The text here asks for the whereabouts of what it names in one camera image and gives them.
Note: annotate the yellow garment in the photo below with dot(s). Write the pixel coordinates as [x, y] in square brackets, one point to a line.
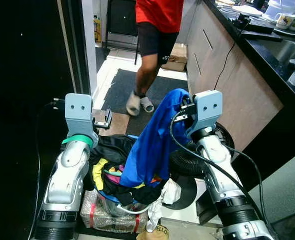
[98, 172]

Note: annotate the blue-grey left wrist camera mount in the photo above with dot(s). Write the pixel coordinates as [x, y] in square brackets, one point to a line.
[80, 112]

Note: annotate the dark floor mat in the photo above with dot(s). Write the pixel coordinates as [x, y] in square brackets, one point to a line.
[117, 90]

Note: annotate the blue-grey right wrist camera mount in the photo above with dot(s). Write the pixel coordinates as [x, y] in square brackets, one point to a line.
[207, 107]

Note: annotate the black chair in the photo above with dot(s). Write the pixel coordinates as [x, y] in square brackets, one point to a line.
[122, 17]

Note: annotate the black door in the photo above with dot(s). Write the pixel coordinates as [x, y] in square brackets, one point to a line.
[17, 75]

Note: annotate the pink and teal garment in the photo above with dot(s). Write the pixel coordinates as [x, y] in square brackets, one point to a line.
[115, 175]

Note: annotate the white plate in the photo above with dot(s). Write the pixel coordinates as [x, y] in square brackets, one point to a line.
[247, 9]

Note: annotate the steel sink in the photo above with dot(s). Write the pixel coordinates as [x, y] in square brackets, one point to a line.
[287, 50]

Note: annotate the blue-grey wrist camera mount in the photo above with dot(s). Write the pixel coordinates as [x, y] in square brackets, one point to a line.
[80, 112]
[207, 107]

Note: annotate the white cloth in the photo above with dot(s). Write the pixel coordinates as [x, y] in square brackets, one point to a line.
[170, 192]

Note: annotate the yellow bottle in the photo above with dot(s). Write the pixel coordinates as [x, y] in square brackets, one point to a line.
[97, 29]

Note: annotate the beige cabinet with black counter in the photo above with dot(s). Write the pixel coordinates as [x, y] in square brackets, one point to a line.
[237, 75]

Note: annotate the brown cardboard box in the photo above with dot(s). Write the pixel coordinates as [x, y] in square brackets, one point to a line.
[176, 60]

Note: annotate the tan printed bag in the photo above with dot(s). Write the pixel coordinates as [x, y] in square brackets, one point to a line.
[155, 234]

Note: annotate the shiny wrapped package red tape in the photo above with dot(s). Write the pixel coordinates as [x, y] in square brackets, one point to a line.
[107, 217]

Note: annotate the black floor fan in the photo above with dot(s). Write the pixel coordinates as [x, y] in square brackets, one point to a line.
[187, 160]

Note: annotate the person in red shirt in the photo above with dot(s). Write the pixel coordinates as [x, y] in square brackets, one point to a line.
[157, 30]

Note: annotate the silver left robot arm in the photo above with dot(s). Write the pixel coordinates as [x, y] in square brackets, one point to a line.
[70, 170]

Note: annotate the blue garment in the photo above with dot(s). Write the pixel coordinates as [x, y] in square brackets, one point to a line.
[152, 145]

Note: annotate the white plastic container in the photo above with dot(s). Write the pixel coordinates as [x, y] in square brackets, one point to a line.
[282, 6]

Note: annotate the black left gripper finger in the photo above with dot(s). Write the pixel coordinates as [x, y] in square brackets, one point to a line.
[108, 125]
[109, 114]

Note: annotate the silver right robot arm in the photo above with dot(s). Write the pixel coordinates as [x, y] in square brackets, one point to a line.
[217, 165]

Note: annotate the black clothes pile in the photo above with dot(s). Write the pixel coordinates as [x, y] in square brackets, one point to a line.
[112, 147]

